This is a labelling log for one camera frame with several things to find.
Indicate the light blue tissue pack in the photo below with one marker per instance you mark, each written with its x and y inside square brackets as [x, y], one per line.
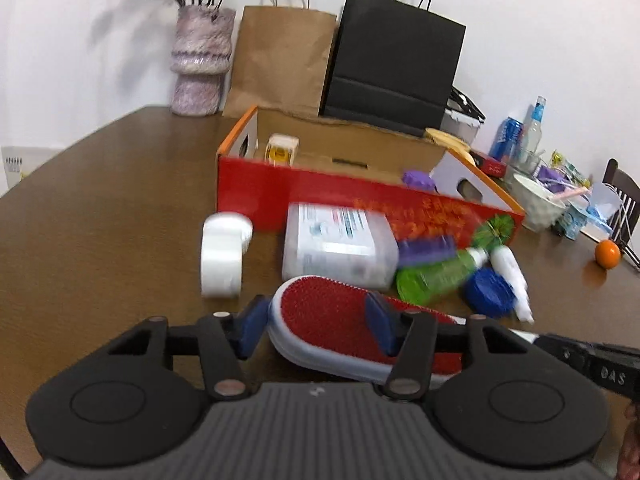
[600, 207]

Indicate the pink spoon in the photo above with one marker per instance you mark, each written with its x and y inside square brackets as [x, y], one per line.
[570, 193]

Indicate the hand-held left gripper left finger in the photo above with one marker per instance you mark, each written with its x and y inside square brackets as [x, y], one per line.
[252, 329]

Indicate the orange fruit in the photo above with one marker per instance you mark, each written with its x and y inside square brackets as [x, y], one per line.
[607, 254]

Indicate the blue ridged lid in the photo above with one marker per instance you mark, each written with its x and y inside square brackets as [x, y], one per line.
[489, 294]

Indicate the blue and white carton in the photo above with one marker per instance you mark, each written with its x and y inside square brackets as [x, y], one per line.
[572, 222]

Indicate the black paper bag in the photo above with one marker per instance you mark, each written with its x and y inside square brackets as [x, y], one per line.
[395, 60]

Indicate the clear plastic wipes box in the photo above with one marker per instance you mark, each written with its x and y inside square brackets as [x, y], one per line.
[335, 245]

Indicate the brown paper bag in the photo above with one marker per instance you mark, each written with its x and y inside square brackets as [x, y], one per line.
[280, 55]

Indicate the purple ridged lid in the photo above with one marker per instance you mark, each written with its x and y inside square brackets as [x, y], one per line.
[420, 180]

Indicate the white bowl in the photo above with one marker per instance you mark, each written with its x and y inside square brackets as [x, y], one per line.
[535, 207]

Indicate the clear bottle with blue cap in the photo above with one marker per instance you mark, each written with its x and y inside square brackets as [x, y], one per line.
[534, 127]

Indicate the blue drink can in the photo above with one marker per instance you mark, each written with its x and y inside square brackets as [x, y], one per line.
[506, 139]

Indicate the green spray bottle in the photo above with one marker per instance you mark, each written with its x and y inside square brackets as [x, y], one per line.
[435, 275]

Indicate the red cardboard box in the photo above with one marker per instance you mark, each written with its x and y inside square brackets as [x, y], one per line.
[320, 195]

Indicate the small red box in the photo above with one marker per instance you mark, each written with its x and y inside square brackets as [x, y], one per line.
[490, 162]

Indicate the purple comb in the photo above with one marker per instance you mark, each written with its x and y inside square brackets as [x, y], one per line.
[425, 251]

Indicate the purple cloth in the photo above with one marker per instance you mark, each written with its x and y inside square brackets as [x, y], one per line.
[550, 178]

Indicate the purple ribbed vase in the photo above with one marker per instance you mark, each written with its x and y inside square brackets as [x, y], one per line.
[200, 60]

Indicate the clear container with black lid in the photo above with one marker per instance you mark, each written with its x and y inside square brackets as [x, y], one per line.
[462, 120]

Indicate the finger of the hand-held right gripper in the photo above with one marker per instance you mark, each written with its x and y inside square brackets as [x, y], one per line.
[562, 352]

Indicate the white plastic bottle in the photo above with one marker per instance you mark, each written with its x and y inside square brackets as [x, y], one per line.
[510, 272]

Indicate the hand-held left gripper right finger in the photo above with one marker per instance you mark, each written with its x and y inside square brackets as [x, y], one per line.
[380, 327]

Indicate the white tape roll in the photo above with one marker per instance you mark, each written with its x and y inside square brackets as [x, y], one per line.
[222, 257]

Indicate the small cream cube box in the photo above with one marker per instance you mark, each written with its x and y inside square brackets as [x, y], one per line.
[281, 150]

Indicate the red lint brush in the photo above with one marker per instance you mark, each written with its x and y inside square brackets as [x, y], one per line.
[330, 315]

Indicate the dark wooden chair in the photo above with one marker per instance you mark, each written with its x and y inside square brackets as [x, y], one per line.
[620, 180]

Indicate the person's right hand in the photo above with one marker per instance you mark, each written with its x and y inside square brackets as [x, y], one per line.
[631, 435]

